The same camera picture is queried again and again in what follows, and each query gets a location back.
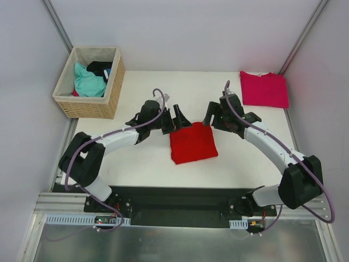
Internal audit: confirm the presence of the wicker laundry basket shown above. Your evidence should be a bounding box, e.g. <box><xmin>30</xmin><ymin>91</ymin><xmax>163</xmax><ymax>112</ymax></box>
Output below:
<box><xmin>52</xmin><ymin>46</ymin><xmax>125</xmax><ymax>119</ymax></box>

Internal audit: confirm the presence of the aluminium frame rail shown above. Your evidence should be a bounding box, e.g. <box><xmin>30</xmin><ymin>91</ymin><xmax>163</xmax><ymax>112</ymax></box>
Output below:
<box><xmin>34</xmin><ymin>192</ymin><xmax>330</xmax><ymax>220</ymax></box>

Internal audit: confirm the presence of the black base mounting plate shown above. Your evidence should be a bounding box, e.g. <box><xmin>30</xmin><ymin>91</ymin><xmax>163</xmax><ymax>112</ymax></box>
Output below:
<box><xmin>83</xmin><ymin>186</ymin><xmax>279</xmax><ymax>229</ymax></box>

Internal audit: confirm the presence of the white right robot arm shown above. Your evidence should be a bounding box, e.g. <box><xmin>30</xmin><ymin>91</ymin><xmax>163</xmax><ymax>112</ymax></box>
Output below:
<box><xmin>203</xmin><ymin>94</ymin><xmax>323</xmax><ymax>217</ymax></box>

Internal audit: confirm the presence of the black printed t shirt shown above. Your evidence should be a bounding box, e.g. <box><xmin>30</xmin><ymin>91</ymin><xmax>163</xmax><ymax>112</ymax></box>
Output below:
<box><xmin>86</xmin><ymin>61</ymin><xmax>112</xmax><ymax>82</ymax></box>

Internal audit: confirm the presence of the slotted cable duct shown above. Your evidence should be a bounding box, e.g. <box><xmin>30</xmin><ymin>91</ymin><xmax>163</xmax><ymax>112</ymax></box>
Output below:
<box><xmin>45</xmin><ymin>215</ymin><xmax>131</xmax><ymax>227</ymax></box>
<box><xmin>229</xmin><ymin>219</ymin><xmax>249</xmax><ymax>230</ymax></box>

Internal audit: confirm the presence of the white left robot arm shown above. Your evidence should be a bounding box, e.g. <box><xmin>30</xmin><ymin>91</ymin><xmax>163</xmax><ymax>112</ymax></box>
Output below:
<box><xmin>58</xmin><ymin>100</ymin><xmax>192</xmax><ymax>212</ymax></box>

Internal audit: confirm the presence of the magenta t shirt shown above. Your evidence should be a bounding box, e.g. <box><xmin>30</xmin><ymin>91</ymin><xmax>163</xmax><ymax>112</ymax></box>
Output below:
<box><xmin>239</xmin><ymin>71</ymin><xmax>290</xmax><ymax>109</ymax></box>

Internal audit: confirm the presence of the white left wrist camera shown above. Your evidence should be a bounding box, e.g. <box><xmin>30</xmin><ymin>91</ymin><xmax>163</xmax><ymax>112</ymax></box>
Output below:
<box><xmin>164</xmin><ymin>93</ymin><xmax>170</xmax><ymax>102</ymax></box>

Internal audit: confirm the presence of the right aluminium corner post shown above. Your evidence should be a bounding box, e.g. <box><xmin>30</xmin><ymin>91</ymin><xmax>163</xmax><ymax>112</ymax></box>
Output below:
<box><xmin>278</xmin><ymin>0</ymin><xmax>331</xmax><ymax>75</ymax></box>

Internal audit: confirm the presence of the aluminium corner post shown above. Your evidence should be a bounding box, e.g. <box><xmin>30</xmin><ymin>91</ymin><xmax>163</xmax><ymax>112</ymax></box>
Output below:
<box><xmin>278</xmin><ymin>0</ymin><xmax>331</xmax><ymax>75</ymax></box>
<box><xmin>41</xmin><ymin>0</ymin><xmax>73</xmax><ymax>53</ymax></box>

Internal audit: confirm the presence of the left aluminium corner post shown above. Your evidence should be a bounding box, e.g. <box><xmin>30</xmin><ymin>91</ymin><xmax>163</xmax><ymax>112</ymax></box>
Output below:
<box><xmin>41</xmin><ymin>0</ymin><xmax>73</xmax><ymax>53</ymax></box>

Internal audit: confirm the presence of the red t shirt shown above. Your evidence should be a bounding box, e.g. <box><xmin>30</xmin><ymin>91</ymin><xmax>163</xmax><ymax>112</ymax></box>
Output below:
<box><xmin>170</xmin><ymin>122</ymin><xmax>219</xmax><ymax>165</ymax></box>

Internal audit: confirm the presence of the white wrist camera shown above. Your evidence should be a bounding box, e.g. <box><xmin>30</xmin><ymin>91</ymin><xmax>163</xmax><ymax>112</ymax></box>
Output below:
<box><xmin>225</xmin><ymin>90</ymin><xmax>236</xmax><ymax>96</ymax></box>
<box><xmin>164</xmin><ymin>93</ymin><xmax>170</xmax><ymax>102</ymax></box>

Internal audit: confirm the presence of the right slotted cable duct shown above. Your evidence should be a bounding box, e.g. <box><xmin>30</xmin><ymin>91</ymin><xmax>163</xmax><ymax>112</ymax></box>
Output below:
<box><xmin>229</xmin><ymin>219</ymin><xmax>249</xmax><ymax>230</ymax></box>

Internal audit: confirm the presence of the teal t shirt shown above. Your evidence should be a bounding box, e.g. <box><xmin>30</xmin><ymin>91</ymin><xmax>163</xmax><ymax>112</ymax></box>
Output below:
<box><xmin>73</xmin><ymin>63</ymin><xmax>106</xmax><ymax>98</ymax></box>

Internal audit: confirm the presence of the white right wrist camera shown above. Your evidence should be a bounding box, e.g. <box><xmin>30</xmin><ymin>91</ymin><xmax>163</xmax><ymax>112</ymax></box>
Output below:
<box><xmin>225</xmin><ymin>90</ymin><xmax>236</xmax><ymax>96</ymax></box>

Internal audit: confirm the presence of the left slotted cable duct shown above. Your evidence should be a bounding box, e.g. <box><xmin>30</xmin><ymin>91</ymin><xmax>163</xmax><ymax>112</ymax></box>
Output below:
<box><xmin>45</xmin><ymin>215</ymin><xmax>131</xmax><ymax>227</ymax></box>

